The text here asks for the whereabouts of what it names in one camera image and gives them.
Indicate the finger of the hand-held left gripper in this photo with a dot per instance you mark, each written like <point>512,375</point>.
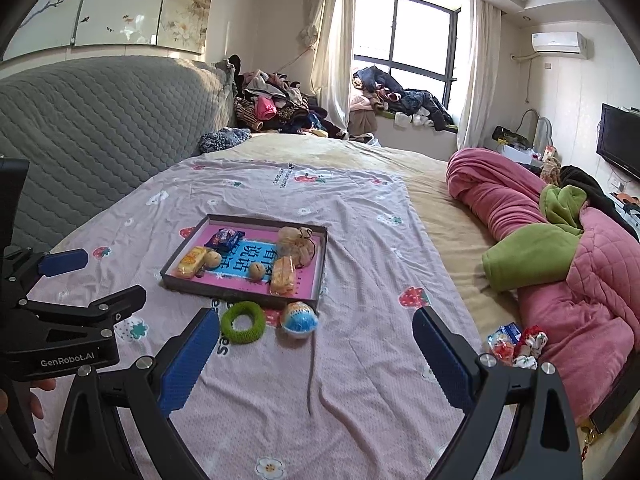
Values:
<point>65,261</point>
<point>115,302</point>

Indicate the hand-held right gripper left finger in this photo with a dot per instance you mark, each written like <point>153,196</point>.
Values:
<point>185,360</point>

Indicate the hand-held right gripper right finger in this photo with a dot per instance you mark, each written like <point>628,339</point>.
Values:
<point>445,360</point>

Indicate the yellow cracker packet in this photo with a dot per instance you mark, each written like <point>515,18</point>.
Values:
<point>283,275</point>
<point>191,262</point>

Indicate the shallow cardboard box tray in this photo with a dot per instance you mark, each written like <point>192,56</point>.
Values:
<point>240,292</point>

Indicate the walnut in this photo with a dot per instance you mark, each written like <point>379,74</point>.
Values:
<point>213,258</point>
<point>257,271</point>

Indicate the person's left hand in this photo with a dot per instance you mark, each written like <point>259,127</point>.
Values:
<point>40,386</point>

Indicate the green fuzzy scrunchie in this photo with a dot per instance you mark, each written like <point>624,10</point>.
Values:
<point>230,330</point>

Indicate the colourful candy bag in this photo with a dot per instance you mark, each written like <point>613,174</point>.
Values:
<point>502,345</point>

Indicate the printed pink bed sheet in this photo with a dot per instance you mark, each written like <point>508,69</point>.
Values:
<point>350,385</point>

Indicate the blue white toy egg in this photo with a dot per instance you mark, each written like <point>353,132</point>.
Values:
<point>298,319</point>

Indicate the blue snack packet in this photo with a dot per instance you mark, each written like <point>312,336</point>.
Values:
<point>225,239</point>

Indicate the beige mattress sheet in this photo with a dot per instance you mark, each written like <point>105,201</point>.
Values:
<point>450,230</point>

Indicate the green fleece blanket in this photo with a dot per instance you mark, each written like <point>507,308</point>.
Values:
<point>530,255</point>

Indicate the grey quilted headboard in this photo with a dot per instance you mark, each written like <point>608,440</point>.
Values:
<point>100,130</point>

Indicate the pink quilt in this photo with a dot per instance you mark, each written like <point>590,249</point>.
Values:
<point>590,300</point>

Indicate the dark blue knit cloth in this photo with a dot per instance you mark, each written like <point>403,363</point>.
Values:
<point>222,140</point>

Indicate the black garment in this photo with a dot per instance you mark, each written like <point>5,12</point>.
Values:
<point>580,180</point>

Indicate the standing fan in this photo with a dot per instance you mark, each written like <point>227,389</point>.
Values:
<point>542,132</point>

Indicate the pile of mixed clothes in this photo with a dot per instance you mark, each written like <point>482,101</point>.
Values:
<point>280,105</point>

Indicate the clothes pile on windowsill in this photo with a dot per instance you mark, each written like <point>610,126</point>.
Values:
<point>400,102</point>

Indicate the black flat television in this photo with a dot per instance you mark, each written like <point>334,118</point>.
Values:
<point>617,140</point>

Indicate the white curtain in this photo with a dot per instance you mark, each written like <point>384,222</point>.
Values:
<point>480,70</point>
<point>330,45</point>

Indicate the dark framed window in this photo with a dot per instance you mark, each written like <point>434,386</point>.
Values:
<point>420,35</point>

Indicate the white air conditioner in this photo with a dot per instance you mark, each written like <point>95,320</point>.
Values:
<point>557,44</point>

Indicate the floral wall painting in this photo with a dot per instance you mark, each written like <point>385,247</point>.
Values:
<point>120,10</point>

